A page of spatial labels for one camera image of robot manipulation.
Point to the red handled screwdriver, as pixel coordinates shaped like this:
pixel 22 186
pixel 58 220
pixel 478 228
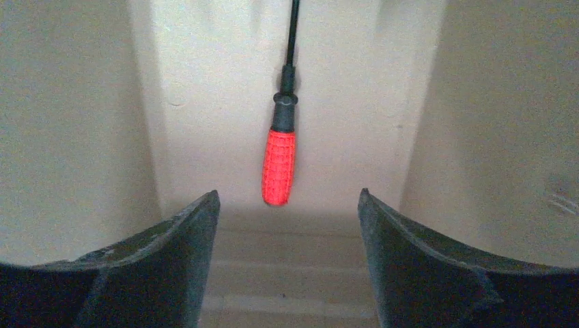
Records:
pixel 280 151

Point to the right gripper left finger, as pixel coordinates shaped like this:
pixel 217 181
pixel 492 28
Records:
pixel 155 278

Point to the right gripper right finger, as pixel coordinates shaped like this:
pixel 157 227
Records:
pixel 422 278

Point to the tan plastic storage bin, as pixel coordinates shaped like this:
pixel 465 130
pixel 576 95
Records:
pixel 462 115

